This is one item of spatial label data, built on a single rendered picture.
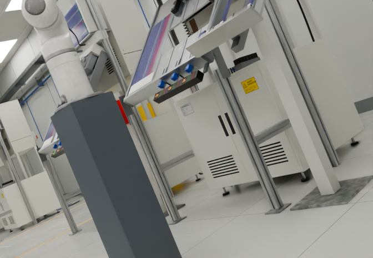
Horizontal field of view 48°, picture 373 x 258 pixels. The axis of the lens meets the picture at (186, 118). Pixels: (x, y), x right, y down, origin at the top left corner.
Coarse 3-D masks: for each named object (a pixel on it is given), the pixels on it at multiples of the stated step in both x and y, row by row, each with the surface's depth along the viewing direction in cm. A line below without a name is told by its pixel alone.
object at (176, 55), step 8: (200, 32) 190; (184, 40) 201; (192, 40) 193; (176, 48) 205; (184, 48) 196; (168, 56) 208; (176, 56) 200; (184, 56) 192; (192, 56) 183; (160, 64) 212; (168, 64) 202; (176, 64) 194; (160, 72) 207
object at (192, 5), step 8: (168, 0) 252; (184, 0) 229; (192, 0) 219; (200, 0) 209; (208, 0) 201; (160, 8) 257; (168, 8) 245; (184, 8) 222; (192, 8) 213; (200, 8) 206; (160, 16) 250; (184, 16) 217; (192, 16) 220; (176, 24) 221
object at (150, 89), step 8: (184, 64) 184; (192, 64) 182; (200, 64) 181; (168, 72) 192; (176, 72) 191; (184, 72) 189; (160, 80) 200; (168, 80) 198; (176, 80) 197; (144, 88) 210; (152, 88) 208; (160, 88) 206; (128, 96) 222; (136, 96) 219; (144, 96) 217; (136, 104) 227
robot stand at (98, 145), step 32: (96, 96) 150; (64, 128) 150; (96, 128) 146; (96, 160) 143; (128, 160) 151; (96, 192) 148; (128, 192) 147; (96, 224) 154; (128, 224) 144; (160, 224) 152; (128, 256) 145; (160, 256) 149
